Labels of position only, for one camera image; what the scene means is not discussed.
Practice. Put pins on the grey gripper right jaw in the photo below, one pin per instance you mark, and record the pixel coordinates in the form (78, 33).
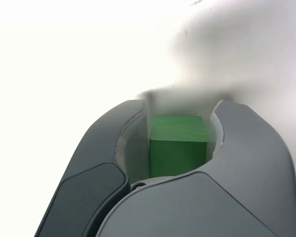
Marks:
(244, 172)

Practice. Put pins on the green cube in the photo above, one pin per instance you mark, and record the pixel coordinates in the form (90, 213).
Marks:
(177, 153)

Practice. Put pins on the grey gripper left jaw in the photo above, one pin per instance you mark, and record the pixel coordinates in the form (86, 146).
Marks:
(88, 177)

